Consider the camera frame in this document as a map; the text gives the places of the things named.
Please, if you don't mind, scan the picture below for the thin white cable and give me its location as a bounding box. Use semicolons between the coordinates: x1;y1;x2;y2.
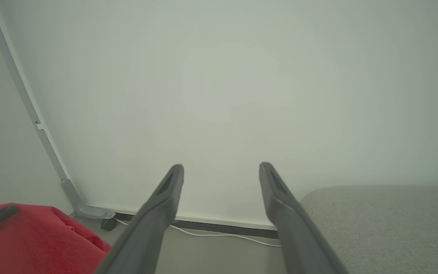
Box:
113;218;281;248

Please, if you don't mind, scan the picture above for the grey fabric sofa seat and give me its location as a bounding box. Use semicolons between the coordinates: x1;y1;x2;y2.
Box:
301;185;438;274

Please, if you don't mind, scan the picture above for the red garment with white stripes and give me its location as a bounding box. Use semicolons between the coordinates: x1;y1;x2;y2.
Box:
0;203;112;274

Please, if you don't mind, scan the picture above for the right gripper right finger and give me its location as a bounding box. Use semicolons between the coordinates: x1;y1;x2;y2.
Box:
259;162;349;274

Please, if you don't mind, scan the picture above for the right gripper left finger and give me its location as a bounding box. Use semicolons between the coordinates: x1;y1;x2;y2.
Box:
95;164;185;274

